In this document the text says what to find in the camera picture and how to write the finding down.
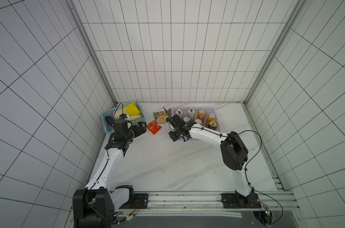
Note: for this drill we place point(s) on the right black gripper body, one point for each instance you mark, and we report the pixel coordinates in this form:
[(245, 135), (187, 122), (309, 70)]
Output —
[(175, 122)]

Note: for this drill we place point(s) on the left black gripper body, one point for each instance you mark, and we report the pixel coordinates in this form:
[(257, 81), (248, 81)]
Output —
[(136, 131)]

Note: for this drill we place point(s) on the purple plastic basket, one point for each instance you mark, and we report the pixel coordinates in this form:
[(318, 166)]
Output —
[(195, 123)]

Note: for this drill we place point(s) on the silver white drink can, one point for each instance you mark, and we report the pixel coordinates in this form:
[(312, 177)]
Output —
[(180, 113)]

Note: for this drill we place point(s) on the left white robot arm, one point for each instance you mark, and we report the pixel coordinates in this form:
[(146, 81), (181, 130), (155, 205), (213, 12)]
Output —
[(96, 206)]

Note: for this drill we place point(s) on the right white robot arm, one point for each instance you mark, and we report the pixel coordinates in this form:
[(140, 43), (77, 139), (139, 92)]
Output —
[(234, 155)]

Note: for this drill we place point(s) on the blue plastic basket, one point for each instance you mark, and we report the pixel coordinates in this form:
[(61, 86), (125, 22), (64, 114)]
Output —
[(109, 129)]

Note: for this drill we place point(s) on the green Sprite can rear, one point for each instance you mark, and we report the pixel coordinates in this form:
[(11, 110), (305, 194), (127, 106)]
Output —
[(186, 119)]

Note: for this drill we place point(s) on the red snack packet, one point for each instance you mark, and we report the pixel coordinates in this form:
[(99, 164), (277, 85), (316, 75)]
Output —
[(153, 127)]

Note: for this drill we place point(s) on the green lettuce cabbage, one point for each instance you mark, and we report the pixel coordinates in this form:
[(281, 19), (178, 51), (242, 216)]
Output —
[(134, 118)]

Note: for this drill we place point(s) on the yellow napa cabbage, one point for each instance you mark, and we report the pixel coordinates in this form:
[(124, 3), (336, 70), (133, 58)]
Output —
[(130, 109)]

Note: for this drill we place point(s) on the green soup mix packet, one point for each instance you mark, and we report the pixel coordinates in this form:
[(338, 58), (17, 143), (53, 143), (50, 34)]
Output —
[(161, 116)]

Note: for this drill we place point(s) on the orange Fanta can rear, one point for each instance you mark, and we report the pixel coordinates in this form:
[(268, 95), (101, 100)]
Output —
[(202, 115)]

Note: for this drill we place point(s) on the purple eggplant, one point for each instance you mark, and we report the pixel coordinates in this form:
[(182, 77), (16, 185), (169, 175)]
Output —
[(109, 120)]

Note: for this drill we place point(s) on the green gold can right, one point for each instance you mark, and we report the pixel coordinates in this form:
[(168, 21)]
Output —
[(213, 125)]

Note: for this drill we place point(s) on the orange gold can right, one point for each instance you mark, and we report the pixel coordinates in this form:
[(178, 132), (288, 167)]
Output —
[(211, 117)]

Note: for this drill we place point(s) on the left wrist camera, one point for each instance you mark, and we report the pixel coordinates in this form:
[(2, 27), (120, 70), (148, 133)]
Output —
[(123, 116)]

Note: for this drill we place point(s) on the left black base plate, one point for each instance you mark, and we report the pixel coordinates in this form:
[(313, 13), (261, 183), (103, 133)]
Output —
[(140, 201)]

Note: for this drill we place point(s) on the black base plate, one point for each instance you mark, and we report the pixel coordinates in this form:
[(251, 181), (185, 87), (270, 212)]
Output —
[(140, 201), (237, 201)]

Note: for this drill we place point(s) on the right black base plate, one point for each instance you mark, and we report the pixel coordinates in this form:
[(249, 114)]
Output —
[(237, 201)]

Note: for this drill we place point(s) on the aluminium mounting rail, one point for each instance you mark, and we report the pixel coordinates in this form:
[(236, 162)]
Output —
[(209, 204)]

